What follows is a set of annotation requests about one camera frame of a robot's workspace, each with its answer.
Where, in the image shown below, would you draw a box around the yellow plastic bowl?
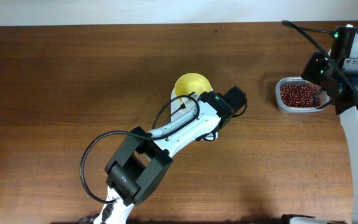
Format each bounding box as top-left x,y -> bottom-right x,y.
173,73 -> 213,96

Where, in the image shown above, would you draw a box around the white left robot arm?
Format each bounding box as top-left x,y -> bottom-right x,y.
90,89 -> 247,223

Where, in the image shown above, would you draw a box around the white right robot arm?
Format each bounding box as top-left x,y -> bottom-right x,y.
282,20 -> 358,223

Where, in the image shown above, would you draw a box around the white digital kitchen scale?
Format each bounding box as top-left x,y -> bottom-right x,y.
167,99 -> 218,141

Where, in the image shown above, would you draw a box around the clear plastic container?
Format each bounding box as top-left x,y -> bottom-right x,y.
275,77 -> 331,113

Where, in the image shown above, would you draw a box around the red beans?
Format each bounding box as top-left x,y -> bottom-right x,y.
280,85 -> 321,108

